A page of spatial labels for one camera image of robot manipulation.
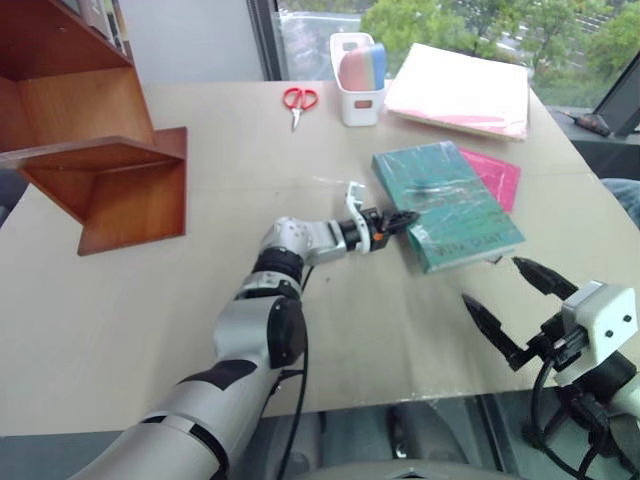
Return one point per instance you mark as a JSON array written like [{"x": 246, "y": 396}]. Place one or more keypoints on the blue jeans leg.
[{"x": 625, "y": 200}]

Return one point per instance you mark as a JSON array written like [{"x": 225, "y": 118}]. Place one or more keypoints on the pastel striped sponge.
[{"x": 360, "y": 70}]

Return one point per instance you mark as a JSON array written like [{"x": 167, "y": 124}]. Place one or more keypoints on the black monitor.
[{"x": 625, "y": 100}]

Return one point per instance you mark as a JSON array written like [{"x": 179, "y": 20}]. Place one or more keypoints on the dark window frame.
[{"x": 265, "y": 40}]

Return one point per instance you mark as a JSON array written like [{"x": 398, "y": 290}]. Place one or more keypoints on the pink thin booklet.
[{"x": 500, "y": 180}]

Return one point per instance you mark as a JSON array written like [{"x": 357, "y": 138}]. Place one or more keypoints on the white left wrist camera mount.
[{"x": 356, "y": 207}]

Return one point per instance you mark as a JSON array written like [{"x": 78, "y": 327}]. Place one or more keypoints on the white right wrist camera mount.
[{"x": 605, "y": 310}]

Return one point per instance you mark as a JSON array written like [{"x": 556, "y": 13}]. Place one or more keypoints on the green hardcover book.
[{"x": 440, "y": 190}]

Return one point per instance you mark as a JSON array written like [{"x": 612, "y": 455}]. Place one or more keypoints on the small dark device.
[{"x": 592, "y": 122}]

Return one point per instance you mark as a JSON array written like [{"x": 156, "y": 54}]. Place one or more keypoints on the dark chair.
[{"x": 7, "y": 195}]

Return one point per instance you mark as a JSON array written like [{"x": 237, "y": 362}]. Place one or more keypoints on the pink and white paper stack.
[{"x": 460, "y": 85}]

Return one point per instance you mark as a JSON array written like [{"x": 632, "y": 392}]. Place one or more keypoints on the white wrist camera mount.
[
  {"x": 605, "y": 310},
  {"x": 356, "y": 207}
]

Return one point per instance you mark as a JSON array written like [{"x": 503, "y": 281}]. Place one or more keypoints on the dark book spine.
[{"x": 121, "y": 25}]

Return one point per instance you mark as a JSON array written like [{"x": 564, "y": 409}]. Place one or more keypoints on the white plastic container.
[{"x": 350, "y": 117}]

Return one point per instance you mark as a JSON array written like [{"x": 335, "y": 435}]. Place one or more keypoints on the wooden bookshelf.
[{"x": 125, "y": 200}]

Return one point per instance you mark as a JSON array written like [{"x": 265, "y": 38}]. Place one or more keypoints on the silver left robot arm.
[{"x": 250, "y": 330}]

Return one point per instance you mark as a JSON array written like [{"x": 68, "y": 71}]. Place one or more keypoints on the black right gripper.
[{"x": 555, "y": 345}]

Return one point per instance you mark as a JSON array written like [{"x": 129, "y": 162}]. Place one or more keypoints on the white book spine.
[{"x": 97, "y": 15}]

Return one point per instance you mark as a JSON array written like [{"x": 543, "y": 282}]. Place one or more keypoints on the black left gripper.
[{"x": 376, "y": 223}]

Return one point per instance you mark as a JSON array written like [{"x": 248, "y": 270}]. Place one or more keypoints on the dark side desk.
[{"x": 610, "y": 157}]

